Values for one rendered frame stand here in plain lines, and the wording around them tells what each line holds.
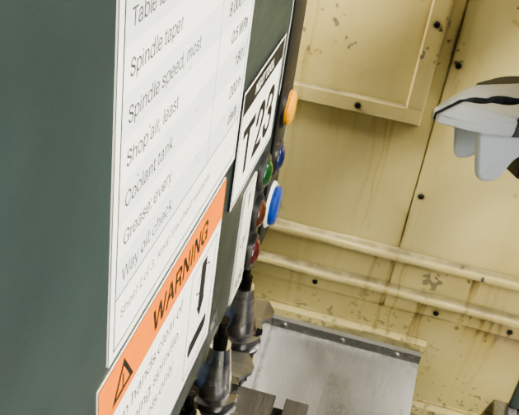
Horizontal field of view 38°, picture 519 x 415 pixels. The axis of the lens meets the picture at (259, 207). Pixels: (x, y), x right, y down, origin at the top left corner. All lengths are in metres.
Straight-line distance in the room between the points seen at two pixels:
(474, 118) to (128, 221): 0.37
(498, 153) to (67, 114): 0.45
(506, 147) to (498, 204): 0.77
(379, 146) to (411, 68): 0.15
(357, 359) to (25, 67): 1.42
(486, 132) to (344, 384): 1.01
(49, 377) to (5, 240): 0.06
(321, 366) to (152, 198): 1.29
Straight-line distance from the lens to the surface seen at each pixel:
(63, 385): 0.23
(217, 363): 0.86
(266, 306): 1.03
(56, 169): 0.18
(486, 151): 0.59
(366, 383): 1.54
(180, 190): 0.30
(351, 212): 1.39
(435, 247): 1.41
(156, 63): 0.24
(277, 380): 1.52
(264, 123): 0.46
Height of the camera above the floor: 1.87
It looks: 32 degrees down
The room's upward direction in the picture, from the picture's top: 9 degrees clockwise
